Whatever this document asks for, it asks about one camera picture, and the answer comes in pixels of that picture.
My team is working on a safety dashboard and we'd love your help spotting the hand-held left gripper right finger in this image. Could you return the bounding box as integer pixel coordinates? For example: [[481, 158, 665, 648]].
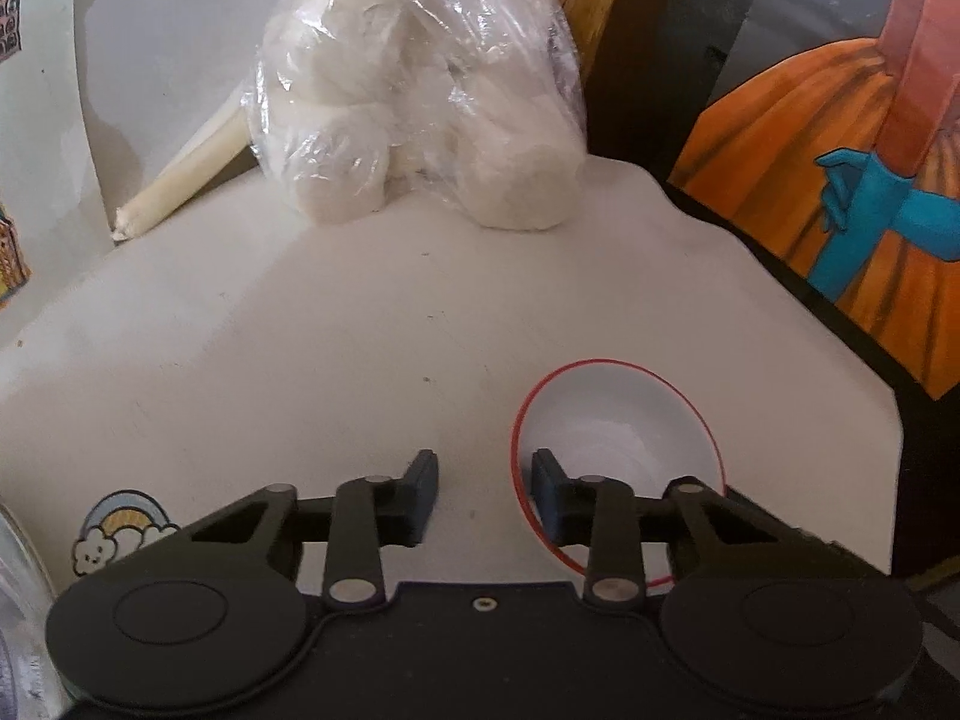
[[529, 448, 797, 610]]

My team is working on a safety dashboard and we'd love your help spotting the white printed table cover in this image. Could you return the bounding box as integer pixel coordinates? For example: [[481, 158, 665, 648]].
[[0, 154, 902, 601]]

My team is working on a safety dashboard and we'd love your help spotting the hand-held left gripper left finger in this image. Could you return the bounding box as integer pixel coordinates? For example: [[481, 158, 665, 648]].
[[180, 450, 441, 610]]

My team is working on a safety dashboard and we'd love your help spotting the orange dress painting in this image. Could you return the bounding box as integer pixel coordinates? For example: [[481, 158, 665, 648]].
[[666, 0, 960, 400]]

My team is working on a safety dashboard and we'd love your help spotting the colourful houses drawing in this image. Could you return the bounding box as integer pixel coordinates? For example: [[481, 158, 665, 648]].
[[0, 0, 112, 316]]

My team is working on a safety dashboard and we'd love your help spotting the plastic bag of white buns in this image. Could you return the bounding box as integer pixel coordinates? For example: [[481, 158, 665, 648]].
[[244, 0, 590, 230]]

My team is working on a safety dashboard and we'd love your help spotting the white stick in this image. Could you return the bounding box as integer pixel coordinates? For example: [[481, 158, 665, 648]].
[[111, 101, 252, 242]]

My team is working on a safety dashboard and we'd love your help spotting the large white red-rimmed bowl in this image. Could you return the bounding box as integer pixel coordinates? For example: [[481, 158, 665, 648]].
[[510, 360, 727, 590]]

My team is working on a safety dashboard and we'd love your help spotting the steel plate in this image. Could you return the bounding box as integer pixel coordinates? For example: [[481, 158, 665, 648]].
[[0, 502, 67, 720]]

